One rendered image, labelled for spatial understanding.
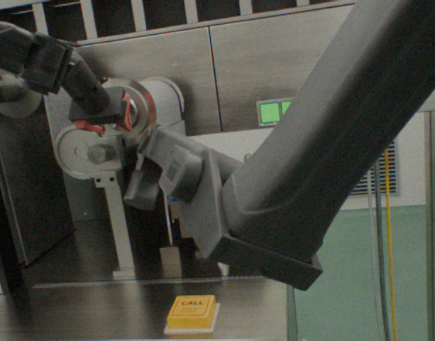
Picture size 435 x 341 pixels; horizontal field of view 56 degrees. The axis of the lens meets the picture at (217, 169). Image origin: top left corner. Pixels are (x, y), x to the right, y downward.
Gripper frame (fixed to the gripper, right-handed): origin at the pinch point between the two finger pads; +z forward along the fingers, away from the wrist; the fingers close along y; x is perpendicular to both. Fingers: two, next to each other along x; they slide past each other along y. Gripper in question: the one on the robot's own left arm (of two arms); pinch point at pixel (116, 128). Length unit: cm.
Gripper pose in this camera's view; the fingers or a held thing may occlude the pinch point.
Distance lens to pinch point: 87.4
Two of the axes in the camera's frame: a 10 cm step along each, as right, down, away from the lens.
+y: 9.8, -0.8, -1.8
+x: 0.1, -9.0, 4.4
